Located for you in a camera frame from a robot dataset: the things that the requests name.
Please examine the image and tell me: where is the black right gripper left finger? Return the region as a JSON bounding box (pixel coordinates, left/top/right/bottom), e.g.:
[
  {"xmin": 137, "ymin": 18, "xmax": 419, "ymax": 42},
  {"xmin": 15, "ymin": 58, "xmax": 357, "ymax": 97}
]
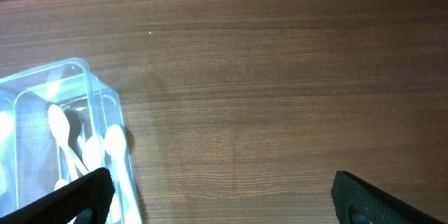
[{"xmin": 1, "ymin": 167, "xmax": 115, "ymax": 224}]

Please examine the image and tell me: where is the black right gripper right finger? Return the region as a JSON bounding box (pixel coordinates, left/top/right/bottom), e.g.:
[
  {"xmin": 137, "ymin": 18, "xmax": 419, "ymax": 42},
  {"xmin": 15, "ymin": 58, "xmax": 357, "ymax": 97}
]
[{"xmin": 331, "ymin": 170, "xmax": 443, "ymax": 224}]

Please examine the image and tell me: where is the thin-handled white plastic spoon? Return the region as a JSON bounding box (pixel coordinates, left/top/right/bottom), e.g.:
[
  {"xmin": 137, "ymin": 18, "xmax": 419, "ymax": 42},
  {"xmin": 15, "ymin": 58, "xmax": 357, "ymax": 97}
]
[{"xmin": 54, "ymin": 178, "xmax": 69, "ymax": 191}]

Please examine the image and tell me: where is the cream yellow plastic spoon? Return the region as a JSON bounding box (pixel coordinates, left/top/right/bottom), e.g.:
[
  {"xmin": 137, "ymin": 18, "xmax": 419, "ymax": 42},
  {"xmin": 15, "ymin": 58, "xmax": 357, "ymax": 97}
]
[{"xmin": 81, "ymin": 135, "xmax": 104, "ymax": 172}]

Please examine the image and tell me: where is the broad white plastic spoon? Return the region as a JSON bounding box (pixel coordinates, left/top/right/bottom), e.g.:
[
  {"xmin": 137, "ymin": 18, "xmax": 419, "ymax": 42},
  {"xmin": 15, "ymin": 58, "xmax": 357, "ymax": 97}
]
[{"xmin": 68, "ymin": 136, "xmax": 122, "ymax": 224}]

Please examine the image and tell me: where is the thick-handled white plastic spoon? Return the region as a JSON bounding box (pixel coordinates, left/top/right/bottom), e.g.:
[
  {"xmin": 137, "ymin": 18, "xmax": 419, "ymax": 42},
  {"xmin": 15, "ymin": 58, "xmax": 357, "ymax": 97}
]
[{"xmin": 104, "ymin": 124, "xmax": 142, "ymax": 224}]

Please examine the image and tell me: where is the slim white plastic spoon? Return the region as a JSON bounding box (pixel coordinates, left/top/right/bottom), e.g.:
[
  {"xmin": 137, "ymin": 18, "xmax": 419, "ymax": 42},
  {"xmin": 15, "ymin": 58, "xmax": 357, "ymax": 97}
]
[{"xmin": 48, "ymin": 104, "xmax": 78, "ymax": 181}]

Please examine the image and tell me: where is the right clear plastic container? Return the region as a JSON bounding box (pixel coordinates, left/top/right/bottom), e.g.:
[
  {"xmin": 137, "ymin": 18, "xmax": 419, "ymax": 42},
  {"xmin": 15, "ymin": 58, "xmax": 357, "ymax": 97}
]
[{"xmin": 1, "ymin": 58, "xmax": 142, "ymax": 223}]

